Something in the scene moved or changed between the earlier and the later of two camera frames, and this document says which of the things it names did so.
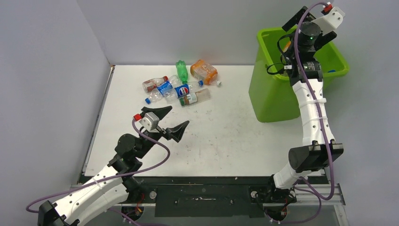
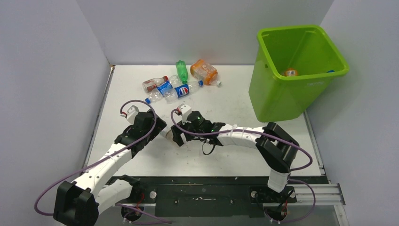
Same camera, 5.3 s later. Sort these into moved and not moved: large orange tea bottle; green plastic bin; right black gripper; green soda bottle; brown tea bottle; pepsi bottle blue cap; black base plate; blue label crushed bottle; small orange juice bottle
Moved: small orange juice bottle; right black gripper; brown tea bottle
Not moved: large orange tea bottle; black base plate; pepsi bottle blue cap; green soda bottle; green plastic bin; blue label crushed bottle
